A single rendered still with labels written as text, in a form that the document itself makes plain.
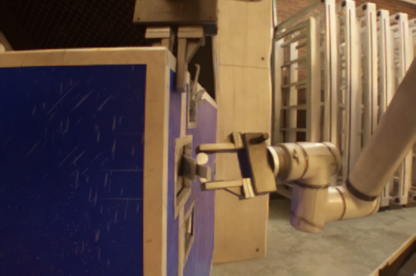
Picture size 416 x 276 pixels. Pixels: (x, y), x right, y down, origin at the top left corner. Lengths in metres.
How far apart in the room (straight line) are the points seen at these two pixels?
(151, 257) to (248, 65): 1.53
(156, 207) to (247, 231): 1.55
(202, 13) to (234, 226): 1.56
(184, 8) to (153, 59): 0.12
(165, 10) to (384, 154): 0.54
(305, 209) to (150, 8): 0.55
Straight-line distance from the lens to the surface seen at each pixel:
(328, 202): 0.75
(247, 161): 0.61
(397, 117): 0.68
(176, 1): 0.48
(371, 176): 0.75
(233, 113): 1.75
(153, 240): 0.40
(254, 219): 1.91
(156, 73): 0.38
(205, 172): 0.51
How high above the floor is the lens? 0.86
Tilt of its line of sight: 1 degrees up
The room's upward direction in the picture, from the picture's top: 1 degrees clockwise
